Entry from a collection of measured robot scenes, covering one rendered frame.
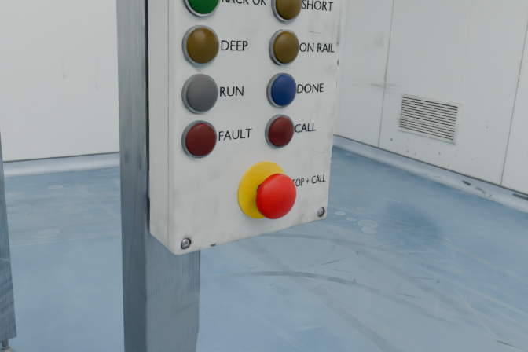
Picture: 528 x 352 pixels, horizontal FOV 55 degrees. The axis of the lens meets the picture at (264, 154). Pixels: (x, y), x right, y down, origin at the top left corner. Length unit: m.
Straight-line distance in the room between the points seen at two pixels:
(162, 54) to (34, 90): 3.39
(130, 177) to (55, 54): 3.31
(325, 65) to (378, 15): 4.05
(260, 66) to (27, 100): 3.40
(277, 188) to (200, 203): 0.06
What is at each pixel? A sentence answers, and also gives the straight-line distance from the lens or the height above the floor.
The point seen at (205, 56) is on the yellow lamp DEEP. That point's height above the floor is 1.03.
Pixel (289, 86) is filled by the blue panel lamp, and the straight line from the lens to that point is 0.43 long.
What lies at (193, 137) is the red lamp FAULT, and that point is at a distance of 0.39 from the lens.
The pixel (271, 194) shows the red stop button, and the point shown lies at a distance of 0.42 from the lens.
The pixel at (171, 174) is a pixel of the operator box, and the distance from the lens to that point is 0.40.
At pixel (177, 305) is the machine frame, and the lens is 0.52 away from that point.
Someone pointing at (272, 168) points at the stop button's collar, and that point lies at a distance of 0.44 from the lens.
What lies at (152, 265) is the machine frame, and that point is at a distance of 0.49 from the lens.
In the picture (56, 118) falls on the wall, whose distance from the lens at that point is 3.83.
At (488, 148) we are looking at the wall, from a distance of 3.80.
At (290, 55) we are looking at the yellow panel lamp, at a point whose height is 1.03.
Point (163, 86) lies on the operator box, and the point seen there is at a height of 1.00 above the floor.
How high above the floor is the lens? 1.05
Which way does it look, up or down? 14 degrees down
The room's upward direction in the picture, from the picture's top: 3 degrees clockwise
